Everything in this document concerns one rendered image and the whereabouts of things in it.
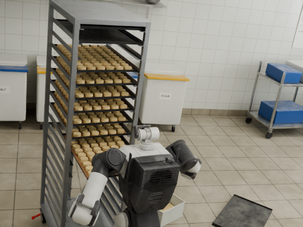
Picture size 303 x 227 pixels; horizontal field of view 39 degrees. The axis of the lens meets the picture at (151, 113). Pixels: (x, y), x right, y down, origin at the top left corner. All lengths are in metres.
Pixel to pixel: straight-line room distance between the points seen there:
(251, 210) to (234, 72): 2.57
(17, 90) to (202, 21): 2.58
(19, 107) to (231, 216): 2.67
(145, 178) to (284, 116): 4.27
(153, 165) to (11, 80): 3.17
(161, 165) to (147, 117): 3.30
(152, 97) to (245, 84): 1.74
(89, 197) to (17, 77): 3.14
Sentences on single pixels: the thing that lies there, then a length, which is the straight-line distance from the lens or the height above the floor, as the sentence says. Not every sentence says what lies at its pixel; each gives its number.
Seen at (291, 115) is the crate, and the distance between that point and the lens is 6.18.
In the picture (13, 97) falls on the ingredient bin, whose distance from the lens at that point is 5.06.
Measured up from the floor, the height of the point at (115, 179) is 0.59.
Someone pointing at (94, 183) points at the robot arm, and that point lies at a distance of 2.03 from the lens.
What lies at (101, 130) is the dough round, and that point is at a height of 1.06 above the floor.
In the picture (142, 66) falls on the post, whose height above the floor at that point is 1.54.
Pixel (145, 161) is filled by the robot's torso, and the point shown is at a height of 1.29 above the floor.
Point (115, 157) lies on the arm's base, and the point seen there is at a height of 1.30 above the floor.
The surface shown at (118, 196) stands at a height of 0.50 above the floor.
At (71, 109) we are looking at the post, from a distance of 2.64.
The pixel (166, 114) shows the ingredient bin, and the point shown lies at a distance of 5.38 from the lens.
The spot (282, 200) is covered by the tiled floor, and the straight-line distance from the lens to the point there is 4.66.
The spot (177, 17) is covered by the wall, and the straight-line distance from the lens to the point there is 5.75.
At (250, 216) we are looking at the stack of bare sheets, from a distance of 4.21.
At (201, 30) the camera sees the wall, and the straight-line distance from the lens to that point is 5.91.
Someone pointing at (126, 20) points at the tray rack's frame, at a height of 1.82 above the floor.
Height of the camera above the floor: 2.28
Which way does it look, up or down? 22 degrees down
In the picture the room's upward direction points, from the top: 8 degrees clockwise
